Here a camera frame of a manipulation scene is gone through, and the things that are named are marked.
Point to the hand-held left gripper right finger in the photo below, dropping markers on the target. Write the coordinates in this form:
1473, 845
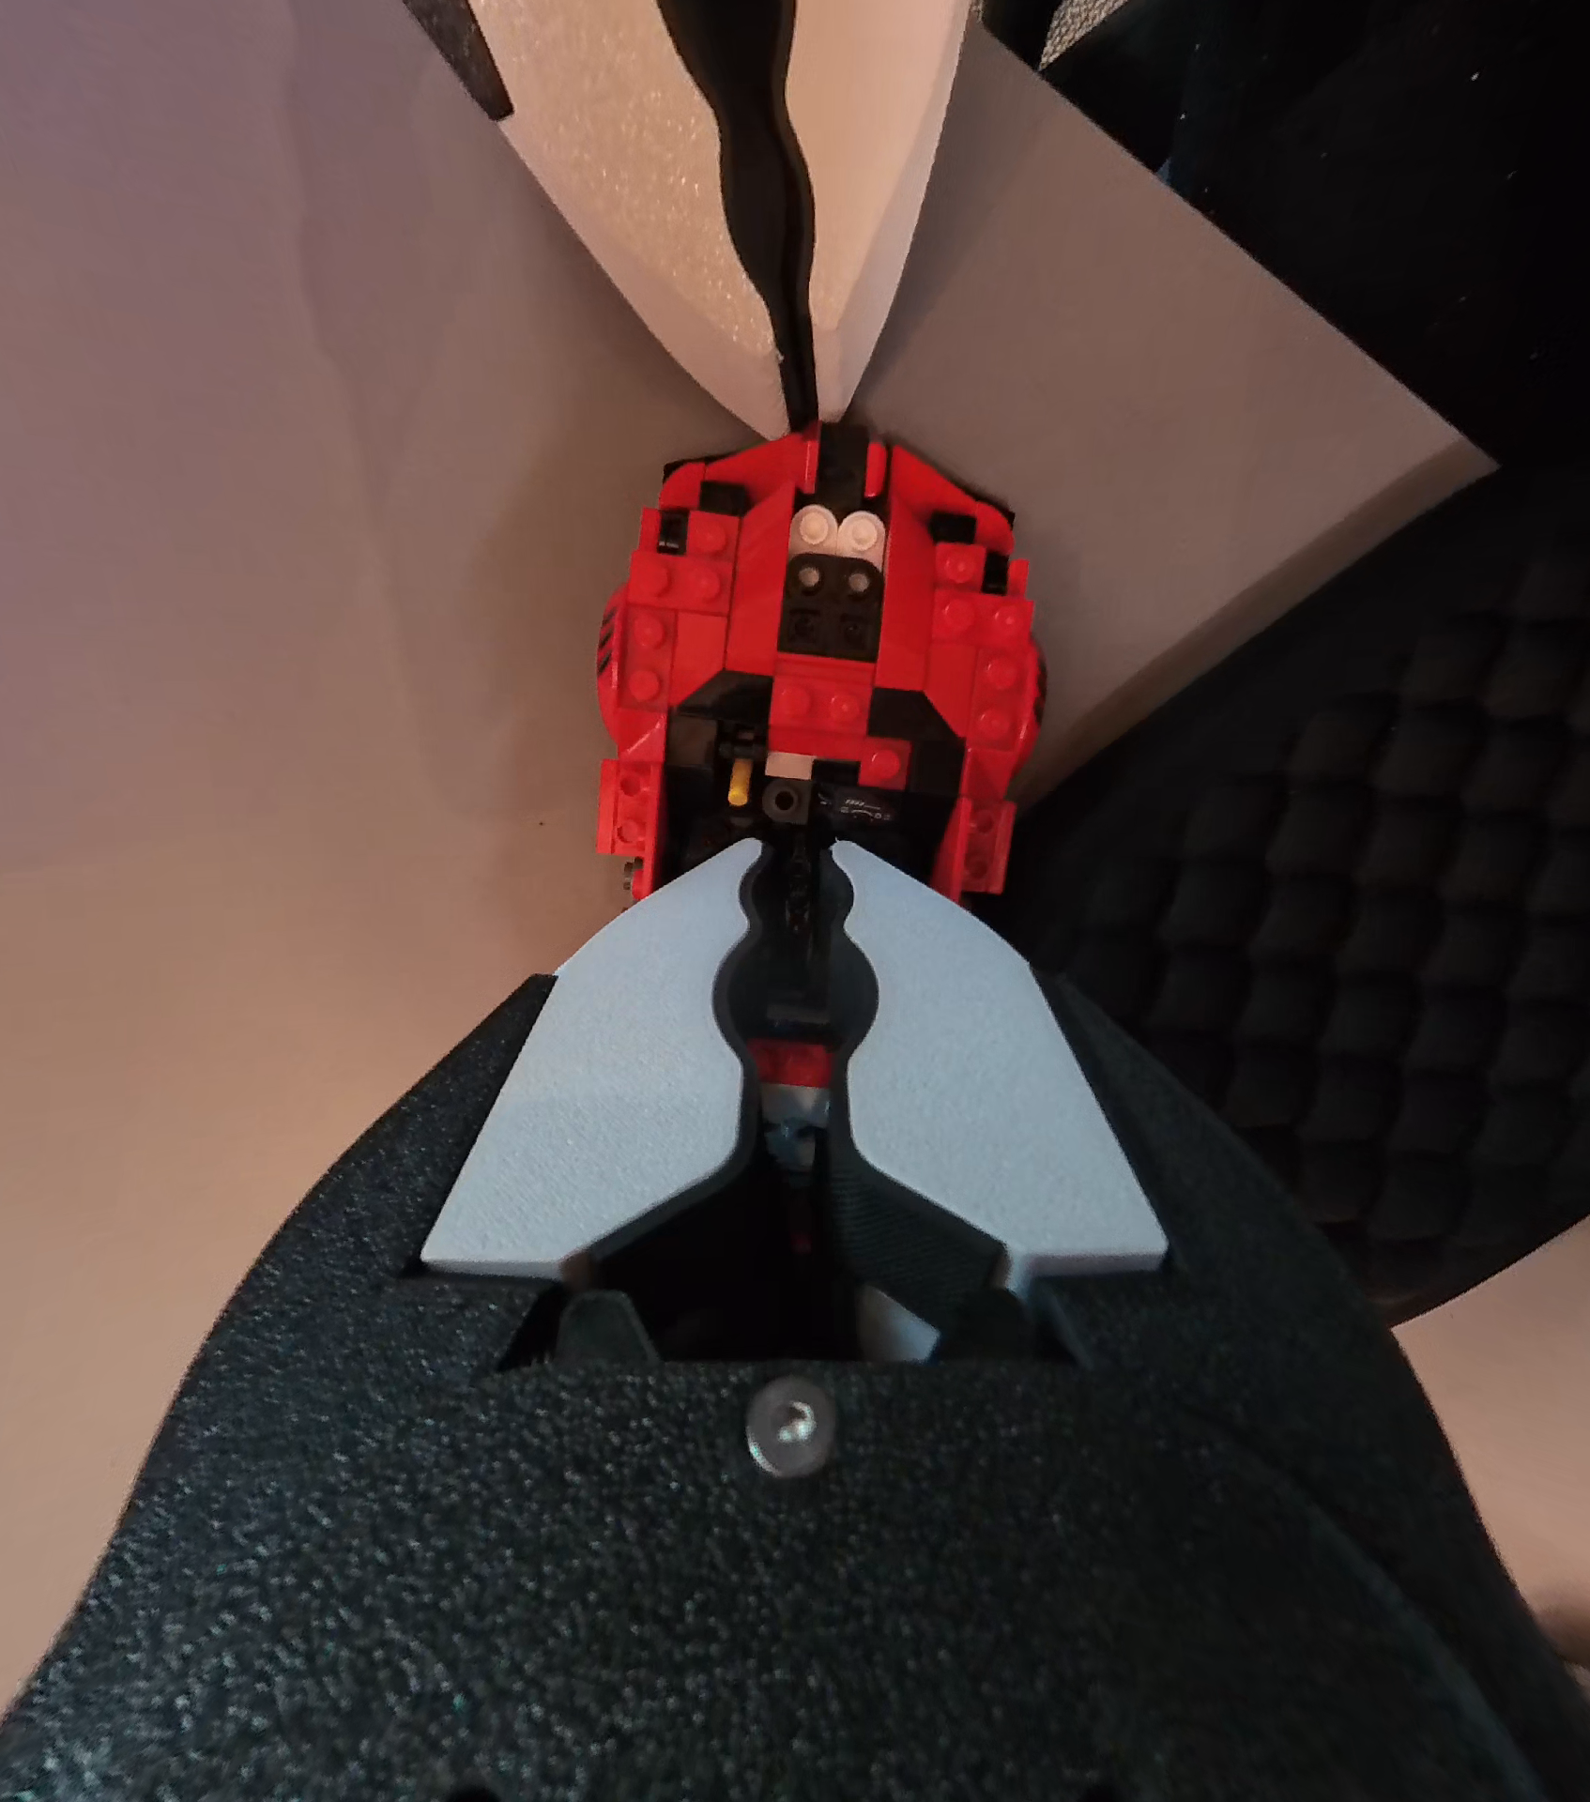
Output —
992, 1111

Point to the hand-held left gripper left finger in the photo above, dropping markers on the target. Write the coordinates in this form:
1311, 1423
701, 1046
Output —
598, 1111

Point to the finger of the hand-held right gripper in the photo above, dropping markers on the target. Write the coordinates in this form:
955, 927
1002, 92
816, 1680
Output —
880, 126
613, 154

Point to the red lego car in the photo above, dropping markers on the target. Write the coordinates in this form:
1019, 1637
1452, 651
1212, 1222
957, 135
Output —
823, 689

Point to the black egg-crate foam cushion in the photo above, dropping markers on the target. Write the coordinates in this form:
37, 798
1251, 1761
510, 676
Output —
1443, 873

